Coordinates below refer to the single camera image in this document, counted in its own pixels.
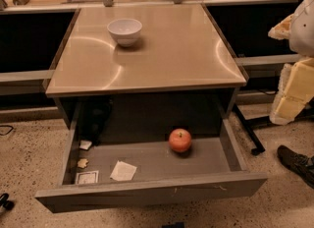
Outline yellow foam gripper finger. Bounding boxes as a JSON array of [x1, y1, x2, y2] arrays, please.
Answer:
[[269, 57, 314, 125], [268, 15, 292, 40]]

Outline red apple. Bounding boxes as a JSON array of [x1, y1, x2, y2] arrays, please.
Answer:
[[168, 129, 191, 152]]

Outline black shoe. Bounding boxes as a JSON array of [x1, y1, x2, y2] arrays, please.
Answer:
[[277, 145, 314, 189]]

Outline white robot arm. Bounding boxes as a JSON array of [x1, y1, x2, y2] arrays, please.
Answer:
[[268, 0, 314, 125]]

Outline grey open drawer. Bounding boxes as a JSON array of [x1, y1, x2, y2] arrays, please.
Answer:
[[35, 96, 267, 213]]

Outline small tan scrap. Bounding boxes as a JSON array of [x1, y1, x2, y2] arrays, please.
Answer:
[[78, 158, 88, 169]]

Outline small white paper scrap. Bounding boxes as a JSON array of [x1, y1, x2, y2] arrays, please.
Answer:
[[79, 141, 92, 150]]

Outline black floor cable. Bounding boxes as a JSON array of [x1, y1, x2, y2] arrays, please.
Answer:
[[0, 124, 15, 137]]

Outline white ceramic bowl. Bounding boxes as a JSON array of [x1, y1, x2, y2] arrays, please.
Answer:
[[107, 19, 142, 47]]

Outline framed white card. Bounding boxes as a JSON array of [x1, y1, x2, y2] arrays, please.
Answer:
[[76, 171, 99, 184]]

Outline grey metal rail right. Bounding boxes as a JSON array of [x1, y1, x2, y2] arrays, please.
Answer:
[[235, 54, 301, 66]]

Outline black object on floor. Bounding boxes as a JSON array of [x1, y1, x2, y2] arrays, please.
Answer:
[[0, 193, 15, 210]]

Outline white folded paper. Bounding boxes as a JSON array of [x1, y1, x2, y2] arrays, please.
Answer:
[[110, 161, 137, 182]]

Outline grey metal rail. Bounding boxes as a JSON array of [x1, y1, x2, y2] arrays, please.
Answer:
[[0, 70, 54, 83], [235, 54, 301, 66]]

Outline grey metal rail left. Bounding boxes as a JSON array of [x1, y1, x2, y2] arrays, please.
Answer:
[[0, 70, 54, 83]]

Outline steel-top counter cabinet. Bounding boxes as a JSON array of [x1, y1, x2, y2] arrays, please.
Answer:
[[42, 3, 249, 132]]

